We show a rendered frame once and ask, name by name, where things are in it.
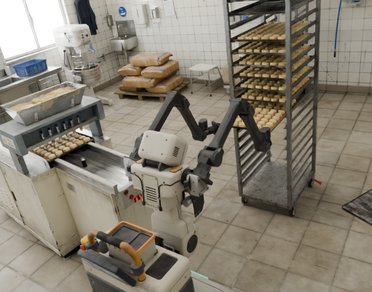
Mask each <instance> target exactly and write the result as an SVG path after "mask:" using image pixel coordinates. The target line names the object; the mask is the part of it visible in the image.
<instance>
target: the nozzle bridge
mask: <svg viewBox="0 0 372 292"><path fill-rule="evenodd" d="M79 112H80V113H81V116H80V113H79ZM72 115H73V116H74V119H73V116H72ZM77 115H78V116H79V118H80V119H81V123H78V121H77V117H76V116H77ZM65 118H66V120H67V123H66V120H65ZM70 118H71V119H72V121H73V122H74V121H75V122H74V126H73V127H72V126H71V124H70ZM104 118H105V113H104V109H103V105H102V102H101V100H100V99H97V98H92V97H87V96H83V98H82V102H81V104H79V105H76V106H74V107H72V108H69V109H67V110H65V111H62V112H59V113H57V114H55V115H52V116H50V117H47V118H45V119H43V120H40V121H37V122H35V123H33V124H30V125H28V126H25V125H22V124H21V123H17V122H16V121H15V120H12V121H9V122H6V123H4V124H2V125H0V142H1V144H2V146H3V147H5V148H7V149H8V150H9V152H10V155H11V157H12V159H13V162H14V165H15V167H16V169H17V171H19V172H20V173H22V174H24V175H25V174H27V173H29V171H28V169H27V165H26V163H25V161H24V158H23V156H24V155H27V154H28V152H29V151H31V150H33V149H36V148H38V147H40V146H42V145H44V144H46V143H48V142H51V141H53V140H55V139H57V138H59V137H61V136H63V135H66V134H68V133H70V132H73V131H74V130H76V129H79V128H81V127H83V126H85V125H88V124H89V126H90V131H91V133H92V135H95V136H98V137H101V136H103V131H102V129H101V125H100V121H99V120H102V119H104ZM58 121H59V123H58ZM63 121H64V122H65V124H66V125H67V130H64V126H63ZM50 124H51V126H52V128H51V126H50ZM55 124H57V126H58V127H59V124H60V132H59V133H57V130H56V126H55ZM42 127H43V128H44V131H45V139H44V140H43V139H42V137H41V133H40V131H42V133H43V135H44V132H43V128H42ZM48 127H49V128H50V130H51V131H52V129H53V132H52V136H50V135H49V132H48Z"/></svg>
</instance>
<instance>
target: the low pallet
mask: <svg viewBox="0 0 372 292"><path fill-rule="evenodd" d="M190 83H191V81H183V82H182V83H181V84H180V85H178V86H177V87H175V88H174V89H173V90H171V92H180V91H182V90H183V89H184V88H186V87H187V85H188V84H190ZM114 94H118V96H119V99H124V98H125V97H127V96H129V95H132V96H138V99H139V100H140V101H143V100H145V99H146V98H147V97H149V96H150V97H160V102H163V103H164V101H165V99H166V96H167V94H166V93H151V92H149V91H147V90H146V89H145V88H144V89H142V90H141V91H135V92H132V91H124V90H122V89H120V90H118V91H116V92H114Z"/></svg>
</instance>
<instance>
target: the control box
mask: <svg viewBox="0 0 372 292"><path fill-rule="evenodd" d="M126 190H128V194H127V195H125V194H124V193H125V191H126ZM118 192H119V193H118V195H119V200H120V202H121V206H122V208H123V209H124V210H125V209H127V208H128V207H129V206H131V205H132V204H134V203H136V198H137V199H138V200H140V198H142V193H141V190H140V189H134V186H133V182H130V183H128V184H127V185H125V186H124V187H122V188H121V189H119V190H118ZM130 195H134V198H133V199H130ZM139 196H141V197H139ZM138 200H137V201H138Z"/></svg>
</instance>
